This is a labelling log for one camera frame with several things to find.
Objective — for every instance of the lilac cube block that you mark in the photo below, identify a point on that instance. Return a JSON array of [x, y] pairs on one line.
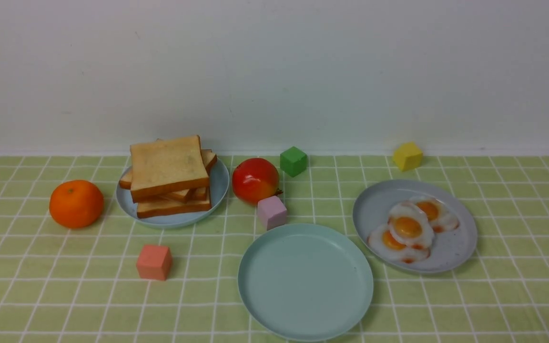
[[271, 212]]

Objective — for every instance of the grey blue egg plate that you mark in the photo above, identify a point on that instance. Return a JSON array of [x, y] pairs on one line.
[[449, 249]]

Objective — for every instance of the teal empty centre plate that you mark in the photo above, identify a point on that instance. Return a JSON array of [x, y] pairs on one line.
[[305, 282]]

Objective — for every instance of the light blue bread plate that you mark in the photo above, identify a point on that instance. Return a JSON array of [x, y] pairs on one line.
[[220, 181]]

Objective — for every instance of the orange mandarin fruit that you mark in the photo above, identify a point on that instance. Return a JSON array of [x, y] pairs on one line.
[[76, 204]]

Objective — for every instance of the green checked tablecloth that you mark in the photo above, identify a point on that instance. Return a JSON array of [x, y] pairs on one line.
[[59, 285]]

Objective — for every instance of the toast slice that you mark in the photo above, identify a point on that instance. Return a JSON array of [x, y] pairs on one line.
[[209, 160], [165, 166], [196, 194], [164, 207]]

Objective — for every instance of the green cube block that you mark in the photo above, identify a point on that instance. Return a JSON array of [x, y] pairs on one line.
[[293, 161]]

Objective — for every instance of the salmon pink cube block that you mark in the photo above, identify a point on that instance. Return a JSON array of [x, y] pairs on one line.
[[154, 262]]

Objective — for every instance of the yellow cube block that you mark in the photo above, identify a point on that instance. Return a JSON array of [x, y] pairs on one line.
[[408, 156]]

